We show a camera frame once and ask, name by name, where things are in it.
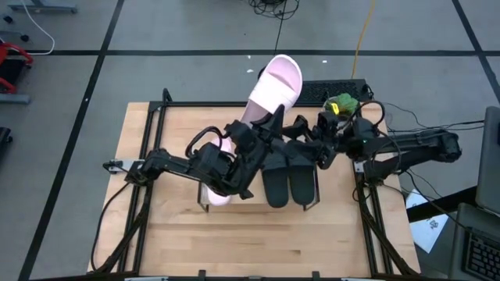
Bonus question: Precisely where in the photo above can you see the white paper sheet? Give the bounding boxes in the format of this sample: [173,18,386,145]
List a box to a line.
[405,190,449,254]

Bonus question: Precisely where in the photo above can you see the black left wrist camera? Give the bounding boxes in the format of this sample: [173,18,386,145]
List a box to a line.
[195,142,232,185]

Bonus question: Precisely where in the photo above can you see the grey desk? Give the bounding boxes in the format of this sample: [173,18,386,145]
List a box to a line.
[448,201,500,281]

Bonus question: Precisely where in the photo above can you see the red black cart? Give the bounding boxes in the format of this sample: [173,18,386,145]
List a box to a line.
[0,41,35,95]

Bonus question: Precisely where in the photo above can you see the grey monitor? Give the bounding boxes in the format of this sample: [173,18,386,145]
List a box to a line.
[474,105,500,218]

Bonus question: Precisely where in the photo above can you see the green plant white patterned pot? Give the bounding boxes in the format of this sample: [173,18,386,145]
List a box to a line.
[323,92,359,116]

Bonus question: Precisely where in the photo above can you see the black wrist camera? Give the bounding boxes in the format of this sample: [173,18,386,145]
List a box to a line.
[195,142,232,185]
[317,111,340,134]

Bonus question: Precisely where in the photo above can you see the black cable bundle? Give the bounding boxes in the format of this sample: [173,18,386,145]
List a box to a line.
[248,0,301,21]

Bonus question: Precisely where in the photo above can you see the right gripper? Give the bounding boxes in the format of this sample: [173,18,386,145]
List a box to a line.
[281,115,339,169]

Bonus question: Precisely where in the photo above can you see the black floor equipment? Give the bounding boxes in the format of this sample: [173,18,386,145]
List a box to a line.
[0,126,14,153]

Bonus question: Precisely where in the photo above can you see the black desk bar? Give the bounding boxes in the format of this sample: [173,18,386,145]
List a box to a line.
[405,185,478,224]

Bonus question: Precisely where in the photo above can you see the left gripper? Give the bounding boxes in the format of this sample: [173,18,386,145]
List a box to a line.
[224,103,287,200]

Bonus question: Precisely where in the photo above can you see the pink rubber slide sandal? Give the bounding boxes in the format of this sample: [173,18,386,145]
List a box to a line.
[237,53,304,132]
[201,136,235,207]

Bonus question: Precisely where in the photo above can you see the black keyboard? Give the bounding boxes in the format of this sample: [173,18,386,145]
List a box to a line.
[462,227,500,281]

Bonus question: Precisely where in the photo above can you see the yellow cable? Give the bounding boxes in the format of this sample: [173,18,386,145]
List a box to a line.
[350,0,379,80]

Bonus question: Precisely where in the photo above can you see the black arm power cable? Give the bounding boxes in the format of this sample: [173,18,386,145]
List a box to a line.
[90,181,132,273]

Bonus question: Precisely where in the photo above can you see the black metal table frame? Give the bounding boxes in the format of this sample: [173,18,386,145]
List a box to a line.
[89,87,421,276]

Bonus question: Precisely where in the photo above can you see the white cable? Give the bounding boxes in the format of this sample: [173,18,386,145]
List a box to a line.
[20,0,56,56]

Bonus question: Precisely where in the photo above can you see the black floor cable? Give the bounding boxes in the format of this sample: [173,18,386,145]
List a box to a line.
[380,101,486,136]

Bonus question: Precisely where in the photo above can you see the grey metal table foot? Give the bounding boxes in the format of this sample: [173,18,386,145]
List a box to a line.
[6,0,78,15]
[0,93,31,105]

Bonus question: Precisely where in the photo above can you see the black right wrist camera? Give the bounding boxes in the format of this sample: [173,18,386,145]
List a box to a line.
[317,111,340,134]

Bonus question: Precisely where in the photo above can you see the black rubber slide sandal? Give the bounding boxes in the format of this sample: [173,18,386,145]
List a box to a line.
[287,150,317,207]
[260,151,291,209]

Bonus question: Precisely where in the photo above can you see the wooden shelf black metal legs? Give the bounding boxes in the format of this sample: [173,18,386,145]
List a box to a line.
[197,146,321,214]

